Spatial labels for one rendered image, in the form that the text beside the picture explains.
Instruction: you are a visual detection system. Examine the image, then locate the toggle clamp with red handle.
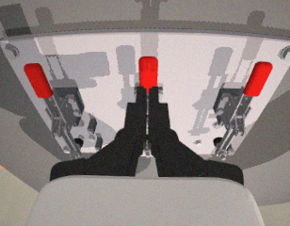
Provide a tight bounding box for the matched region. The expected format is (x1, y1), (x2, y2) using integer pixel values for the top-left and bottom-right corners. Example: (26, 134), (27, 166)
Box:
(213, 61), (272, 160)
(24, 63), (85, 160)

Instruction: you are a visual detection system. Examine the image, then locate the white fixture plate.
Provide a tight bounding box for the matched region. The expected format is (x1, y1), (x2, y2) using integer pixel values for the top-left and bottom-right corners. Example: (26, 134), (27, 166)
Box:
(0, 28), (290, 154)

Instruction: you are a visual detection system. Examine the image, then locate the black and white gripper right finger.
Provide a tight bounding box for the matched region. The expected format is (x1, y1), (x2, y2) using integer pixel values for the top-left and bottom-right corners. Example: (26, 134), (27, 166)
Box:
(148, 87), (244, 185)

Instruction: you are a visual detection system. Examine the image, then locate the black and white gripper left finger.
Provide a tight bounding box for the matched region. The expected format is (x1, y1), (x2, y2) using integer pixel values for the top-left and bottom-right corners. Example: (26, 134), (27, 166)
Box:
(50, 87), (147, 181)

